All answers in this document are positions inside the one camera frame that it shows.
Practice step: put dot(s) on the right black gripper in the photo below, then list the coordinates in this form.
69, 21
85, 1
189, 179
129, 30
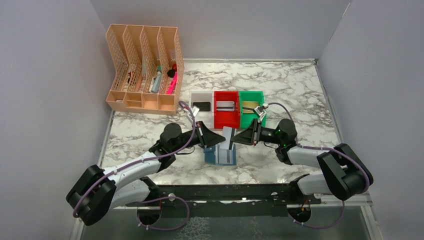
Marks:
255, 133

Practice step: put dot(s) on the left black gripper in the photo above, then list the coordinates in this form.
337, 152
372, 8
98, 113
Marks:
201, 134

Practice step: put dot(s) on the green plastic bin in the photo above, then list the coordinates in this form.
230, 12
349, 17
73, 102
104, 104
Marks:
249, 95

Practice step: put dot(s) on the blue leather card holder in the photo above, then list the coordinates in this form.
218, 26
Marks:
216, 155

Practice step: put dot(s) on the white plastic bin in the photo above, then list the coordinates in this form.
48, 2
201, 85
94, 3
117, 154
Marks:
203, 96

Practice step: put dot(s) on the silver credit card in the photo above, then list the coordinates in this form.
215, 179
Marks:
225, 106

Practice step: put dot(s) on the red plastic bin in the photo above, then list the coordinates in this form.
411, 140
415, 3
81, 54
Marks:
227, 118

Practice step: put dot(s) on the peach plastic file organizer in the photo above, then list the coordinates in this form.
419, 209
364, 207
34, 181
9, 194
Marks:
137, 51

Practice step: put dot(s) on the grey credit card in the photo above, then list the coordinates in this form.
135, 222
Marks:
227, 133

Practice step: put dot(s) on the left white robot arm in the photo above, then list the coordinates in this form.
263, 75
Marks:
99, 189

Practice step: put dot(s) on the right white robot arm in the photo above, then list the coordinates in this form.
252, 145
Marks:
343, 173

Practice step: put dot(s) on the black credit card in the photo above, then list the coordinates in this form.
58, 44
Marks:
204, 106

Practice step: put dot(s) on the gold credit card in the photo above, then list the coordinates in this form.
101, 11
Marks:
248, 107

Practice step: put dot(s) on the pink highlighter pen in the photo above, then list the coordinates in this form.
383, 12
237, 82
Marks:
173, 84

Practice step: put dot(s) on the teal grey stapler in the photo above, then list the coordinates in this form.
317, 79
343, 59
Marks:
156, 81

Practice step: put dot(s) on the black binder clip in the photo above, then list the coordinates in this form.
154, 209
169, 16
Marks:
171, 73

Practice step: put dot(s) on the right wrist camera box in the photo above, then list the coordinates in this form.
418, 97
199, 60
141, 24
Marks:
260, 111

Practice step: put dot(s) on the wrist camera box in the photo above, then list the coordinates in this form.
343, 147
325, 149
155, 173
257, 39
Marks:
194, 110
260, 111

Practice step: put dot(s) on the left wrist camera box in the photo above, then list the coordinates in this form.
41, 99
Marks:
194, 110

